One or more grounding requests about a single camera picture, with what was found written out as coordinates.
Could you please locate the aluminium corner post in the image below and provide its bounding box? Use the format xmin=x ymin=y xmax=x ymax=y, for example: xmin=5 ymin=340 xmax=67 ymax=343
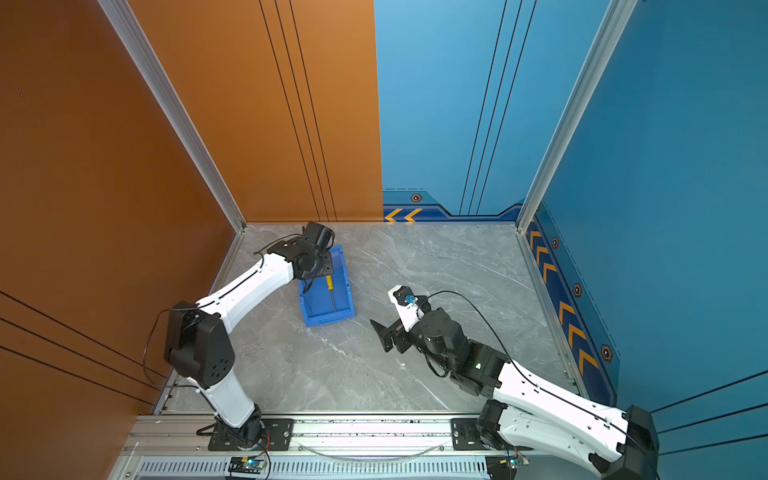
xmin=515 ymin=0 xmax=638 ymax=234
xmin=98 ymin=0 xmax=247 ymax=232

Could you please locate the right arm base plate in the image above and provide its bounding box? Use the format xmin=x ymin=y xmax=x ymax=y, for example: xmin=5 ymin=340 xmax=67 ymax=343
xmin=450 ymin=418 xmax=506 ymax=451

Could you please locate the blue plastic bin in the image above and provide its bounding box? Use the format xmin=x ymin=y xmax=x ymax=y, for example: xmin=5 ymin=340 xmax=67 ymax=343
xmin=298 ymin=245 xmax=356 ymax=327

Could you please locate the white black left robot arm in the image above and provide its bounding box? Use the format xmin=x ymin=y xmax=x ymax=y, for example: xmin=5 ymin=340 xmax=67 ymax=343
xmin=164 ymin=222 xmax=356 ymax=448

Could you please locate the left green circuit board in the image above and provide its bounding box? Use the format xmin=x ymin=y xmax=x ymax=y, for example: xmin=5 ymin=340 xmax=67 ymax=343
xmin=227 ymin=456 xmax=268 ymax=478

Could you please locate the aluminium corner post left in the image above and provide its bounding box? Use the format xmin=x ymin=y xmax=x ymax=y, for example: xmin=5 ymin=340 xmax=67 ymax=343
xmin=98 ymin=0 xmax=247 ymax=232

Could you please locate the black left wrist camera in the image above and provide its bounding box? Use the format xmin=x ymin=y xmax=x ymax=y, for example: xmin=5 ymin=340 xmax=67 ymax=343
xmin=301 ymin=222 xmax=335 ymax=252

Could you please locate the yellow handled screwdriver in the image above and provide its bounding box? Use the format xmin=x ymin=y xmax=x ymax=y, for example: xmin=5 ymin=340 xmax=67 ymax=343
xmin=325 ymin=275 xmax=337 ymax=312

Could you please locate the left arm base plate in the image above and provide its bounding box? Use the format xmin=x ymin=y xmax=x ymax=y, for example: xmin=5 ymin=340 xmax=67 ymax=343
xmin=198 ymin=418 xmax=295 ymax=453

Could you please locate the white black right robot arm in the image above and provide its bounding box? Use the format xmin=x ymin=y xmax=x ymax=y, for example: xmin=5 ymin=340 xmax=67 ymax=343
xmin=373 ymin=305 xmax=659 ymax=479

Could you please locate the aluminium corner post right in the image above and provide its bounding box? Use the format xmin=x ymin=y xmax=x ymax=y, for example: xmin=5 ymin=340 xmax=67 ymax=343
xmin=515 ymin=0 xmax=638 ymax=234

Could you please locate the right green circuit board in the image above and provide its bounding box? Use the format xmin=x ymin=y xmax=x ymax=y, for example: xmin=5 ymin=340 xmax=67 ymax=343
xmin=485 ymin=456 xmax=530 ymax=480

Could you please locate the aluminium front rail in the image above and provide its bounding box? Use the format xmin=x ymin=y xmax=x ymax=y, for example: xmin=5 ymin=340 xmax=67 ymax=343
xmin=109 ymin=412 xmax=537 ymax=479

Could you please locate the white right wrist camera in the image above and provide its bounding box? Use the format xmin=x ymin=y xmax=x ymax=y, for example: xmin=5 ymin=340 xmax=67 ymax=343
xmin=388 ymin=285 xmax=430 ymax=332

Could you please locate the green circuit board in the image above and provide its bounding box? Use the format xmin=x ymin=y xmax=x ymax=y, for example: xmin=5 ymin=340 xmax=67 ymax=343
xmin=485 ymin=456 xmax=530 ymax=480
xmin=227 ymin=456 xmax=268 ymax=478

